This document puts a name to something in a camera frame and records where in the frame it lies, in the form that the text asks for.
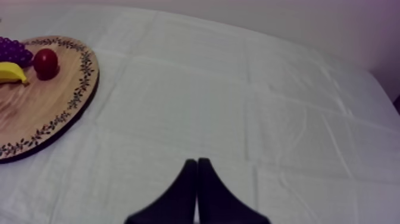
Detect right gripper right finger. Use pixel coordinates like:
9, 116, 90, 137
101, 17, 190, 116
197, 157, 271, 224

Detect purple toy grapes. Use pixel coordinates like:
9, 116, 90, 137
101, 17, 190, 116
0, 36, 34, 69

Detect yellow toy banana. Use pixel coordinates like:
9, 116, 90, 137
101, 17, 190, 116
0, 61, 30, 86

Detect small red fruit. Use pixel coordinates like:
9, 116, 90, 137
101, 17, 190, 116
33, 48, 60, 81

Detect round wooden board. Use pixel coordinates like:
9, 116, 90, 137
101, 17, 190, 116
0, 35, 100, 164

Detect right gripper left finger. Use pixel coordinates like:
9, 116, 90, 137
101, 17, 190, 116
124, 158, 198, 224

